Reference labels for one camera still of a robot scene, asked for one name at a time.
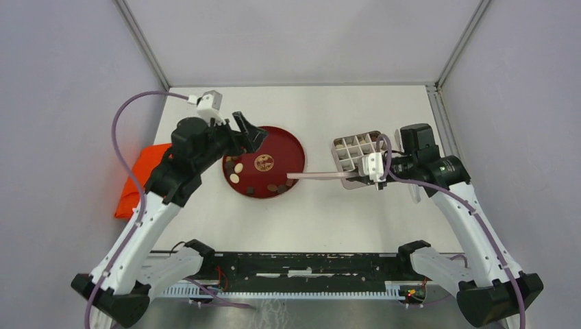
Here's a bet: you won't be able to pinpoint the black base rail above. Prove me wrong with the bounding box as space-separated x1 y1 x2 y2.
191 252 424 293

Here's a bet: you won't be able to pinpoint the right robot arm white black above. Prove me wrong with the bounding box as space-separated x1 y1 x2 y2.
367 123 544 328

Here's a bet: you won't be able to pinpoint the white toothed cable strip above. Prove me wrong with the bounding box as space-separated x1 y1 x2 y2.
158 281 405 301

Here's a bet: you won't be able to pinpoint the orange cloth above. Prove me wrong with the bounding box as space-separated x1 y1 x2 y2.
114 143 173 220

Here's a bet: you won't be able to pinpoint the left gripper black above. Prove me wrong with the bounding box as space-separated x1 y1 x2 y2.
195 110 268 173

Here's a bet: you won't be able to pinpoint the pink divided chocolate box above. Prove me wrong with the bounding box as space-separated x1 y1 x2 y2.
331 130 386 190

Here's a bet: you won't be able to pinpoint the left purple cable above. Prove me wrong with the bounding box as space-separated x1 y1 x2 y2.
84 90 255 329

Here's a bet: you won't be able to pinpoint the white oval chocolate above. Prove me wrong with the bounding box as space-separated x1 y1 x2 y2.
229 173 240 184

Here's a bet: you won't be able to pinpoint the metal serving tongs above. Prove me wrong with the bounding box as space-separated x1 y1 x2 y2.
394 129 421 204

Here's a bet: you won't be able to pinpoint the round red plate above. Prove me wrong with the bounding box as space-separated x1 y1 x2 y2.
221 125 306 199

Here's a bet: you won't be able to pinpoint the square metal tray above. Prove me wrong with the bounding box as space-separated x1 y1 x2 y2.
286 171 360 180

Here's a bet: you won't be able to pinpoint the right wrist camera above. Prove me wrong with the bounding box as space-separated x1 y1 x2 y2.
357 152 384 184

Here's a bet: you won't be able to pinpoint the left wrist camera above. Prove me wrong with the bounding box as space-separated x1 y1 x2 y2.
186 90 225 125

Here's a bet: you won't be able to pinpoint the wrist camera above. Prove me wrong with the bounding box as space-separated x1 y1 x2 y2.
186 90 225 125
357 152 384 184

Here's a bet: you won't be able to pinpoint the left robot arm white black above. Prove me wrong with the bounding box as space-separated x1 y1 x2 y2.
71 112 268 328

